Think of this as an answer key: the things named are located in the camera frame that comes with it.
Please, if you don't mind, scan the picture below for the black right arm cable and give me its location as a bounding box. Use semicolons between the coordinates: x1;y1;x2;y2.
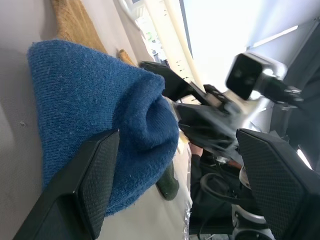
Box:
198;172;255;238

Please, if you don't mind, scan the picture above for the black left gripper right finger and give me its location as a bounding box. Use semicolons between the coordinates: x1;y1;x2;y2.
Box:
236;128;320;240

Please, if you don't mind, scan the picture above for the blue knitted beanie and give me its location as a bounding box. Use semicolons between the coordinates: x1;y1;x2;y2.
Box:
26;39;181;218

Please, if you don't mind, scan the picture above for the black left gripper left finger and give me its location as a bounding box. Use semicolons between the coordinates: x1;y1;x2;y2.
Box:
12;128;121;240

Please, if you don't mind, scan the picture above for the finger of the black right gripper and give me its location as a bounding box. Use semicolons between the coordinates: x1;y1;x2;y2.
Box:
139;60;214;104
174;103;239;152

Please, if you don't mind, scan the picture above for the dark green sock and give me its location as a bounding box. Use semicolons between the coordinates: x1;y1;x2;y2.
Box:
156;161;180;201

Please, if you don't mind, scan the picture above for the yellow sock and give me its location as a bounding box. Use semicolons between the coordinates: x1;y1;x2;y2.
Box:
50;0;137;67

